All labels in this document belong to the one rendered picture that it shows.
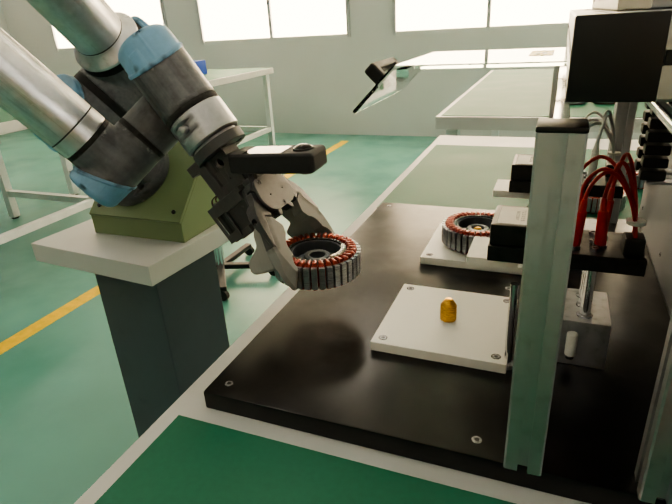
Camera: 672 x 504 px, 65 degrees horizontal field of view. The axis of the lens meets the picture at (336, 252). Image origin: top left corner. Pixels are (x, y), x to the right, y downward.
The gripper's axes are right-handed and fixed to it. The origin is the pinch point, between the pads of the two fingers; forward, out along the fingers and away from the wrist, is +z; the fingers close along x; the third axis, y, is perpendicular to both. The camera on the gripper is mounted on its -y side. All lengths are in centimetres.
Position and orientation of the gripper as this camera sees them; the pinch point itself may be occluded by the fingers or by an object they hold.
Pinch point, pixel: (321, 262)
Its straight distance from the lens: 67.3
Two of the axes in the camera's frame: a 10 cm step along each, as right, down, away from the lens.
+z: 5.9, 8.0, 1.2
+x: -3.7, 3.9, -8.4
